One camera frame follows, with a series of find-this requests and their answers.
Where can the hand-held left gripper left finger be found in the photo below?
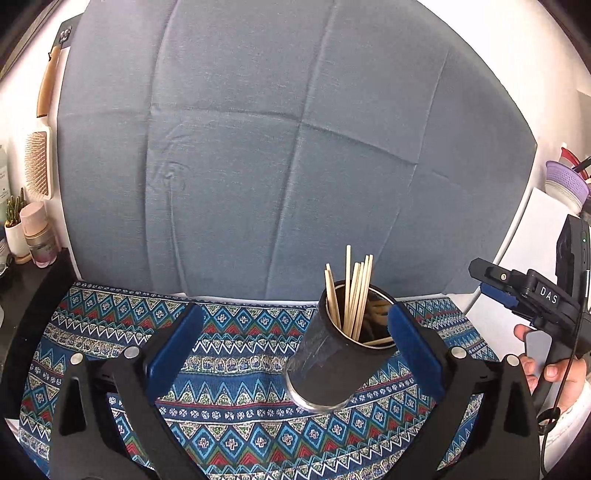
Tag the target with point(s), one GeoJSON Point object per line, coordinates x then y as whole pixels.
{"type": "Point", "coordinates": [175, 355]}

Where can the small potted cactus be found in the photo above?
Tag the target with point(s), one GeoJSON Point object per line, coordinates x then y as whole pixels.
{"type": "Point", "coordinates": [16, 240]}

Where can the patterned blue tablecloth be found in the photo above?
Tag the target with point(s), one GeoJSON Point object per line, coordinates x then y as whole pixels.
{"type": "Point", "coordinates": [240, 350]}

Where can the black cylindrical utensil holder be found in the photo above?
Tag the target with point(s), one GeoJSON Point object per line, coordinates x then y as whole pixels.
{"type": "Point", "coordinates": [323, 369]}

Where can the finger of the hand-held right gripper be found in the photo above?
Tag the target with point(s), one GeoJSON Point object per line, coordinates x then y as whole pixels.
{"type": "Point", "coordinates": [498, 277]}
{"type": "Point", "coordinates": [498, 296]}

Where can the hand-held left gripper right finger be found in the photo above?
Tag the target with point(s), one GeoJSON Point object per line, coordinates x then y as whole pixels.
{"type": "Point", "coordinates": [415, 355]}

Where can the white bowl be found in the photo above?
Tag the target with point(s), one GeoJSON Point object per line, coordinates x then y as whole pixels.
{"type": "Point", "coordinates": [561, 201]}

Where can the pink capped glass jar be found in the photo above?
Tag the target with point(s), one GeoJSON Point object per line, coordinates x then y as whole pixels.
{"type": "Point", "coordinates": [34, 219]}

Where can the red plastic item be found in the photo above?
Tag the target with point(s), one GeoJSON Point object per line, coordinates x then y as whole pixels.
{"type": "Point", "coordinates": [570, 157]}

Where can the person's right forearm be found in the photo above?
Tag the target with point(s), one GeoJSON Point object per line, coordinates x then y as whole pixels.
{"type": "Point", "coordinates": [575, 417]}

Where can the pile of wooden chopsticks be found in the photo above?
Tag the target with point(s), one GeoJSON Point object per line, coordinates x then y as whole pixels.
{"type": "Point", "coordinates": [359, 300]}

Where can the purple colander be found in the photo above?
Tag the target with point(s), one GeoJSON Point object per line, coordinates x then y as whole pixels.
{"type": "Point", "coordinates": [565, 180]}

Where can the grey-blue backdrop cloth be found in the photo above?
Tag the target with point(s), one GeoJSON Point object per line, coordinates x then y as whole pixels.
{"type": "Point", "coordinates": [277, 138]}

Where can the wooden hairbrush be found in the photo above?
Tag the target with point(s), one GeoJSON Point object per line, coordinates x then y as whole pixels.
{"type": "Point", "coordinates": [39, 166]}

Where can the person's right hand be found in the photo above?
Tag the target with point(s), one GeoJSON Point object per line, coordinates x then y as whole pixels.
{"type": "Point", "coordinates": [565, 383]}

